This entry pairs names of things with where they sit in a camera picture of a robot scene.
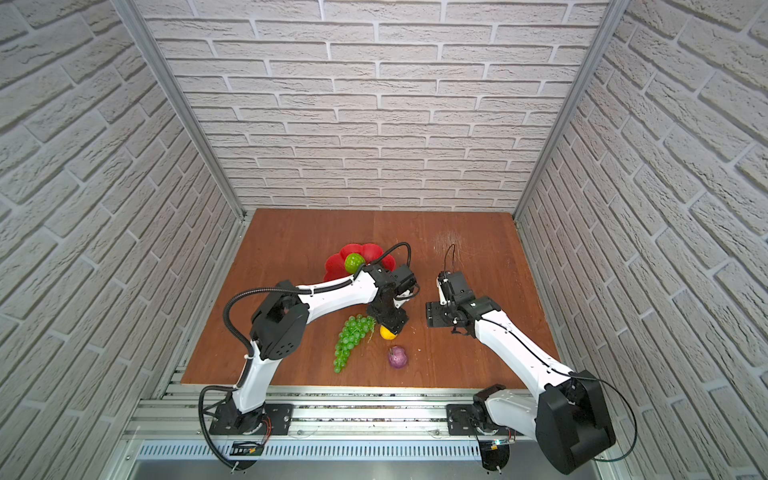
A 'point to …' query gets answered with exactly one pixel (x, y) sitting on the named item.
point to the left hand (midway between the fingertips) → (396, 321)
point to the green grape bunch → (353, 330)
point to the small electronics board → (246, 448)
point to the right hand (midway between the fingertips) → (439, 310)
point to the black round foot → (492, 458)
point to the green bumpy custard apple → (353, 262)
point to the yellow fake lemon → (386, 334)
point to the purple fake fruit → (397, 357)
